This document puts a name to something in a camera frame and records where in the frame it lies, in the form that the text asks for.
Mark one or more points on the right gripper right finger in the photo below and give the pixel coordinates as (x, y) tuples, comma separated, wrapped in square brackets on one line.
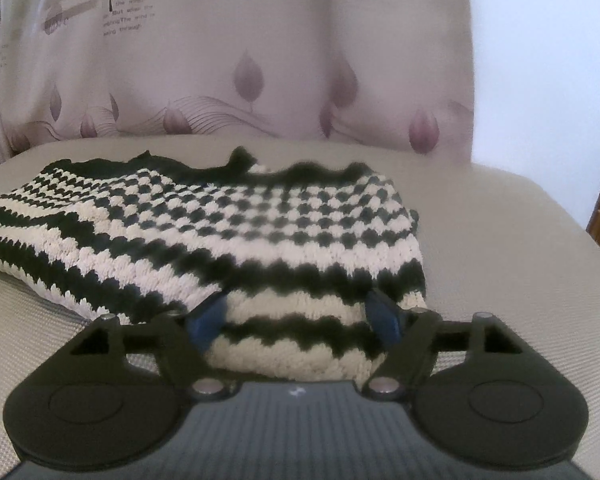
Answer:
[(474, 389)]

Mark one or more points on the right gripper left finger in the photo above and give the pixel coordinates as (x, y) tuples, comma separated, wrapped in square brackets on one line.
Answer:
[(116, 392)]

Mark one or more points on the black white knitted garment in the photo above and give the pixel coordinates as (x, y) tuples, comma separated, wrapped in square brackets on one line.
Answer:
[(292, 254)]

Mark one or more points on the beige textured seat cushion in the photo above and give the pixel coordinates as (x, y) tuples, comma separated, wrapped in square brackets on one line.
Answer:
[(491, 241)]

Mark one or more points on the floral pink curtain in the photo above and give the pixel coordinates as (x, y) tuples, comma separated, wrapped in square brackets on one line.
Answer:
[(396, 74)]

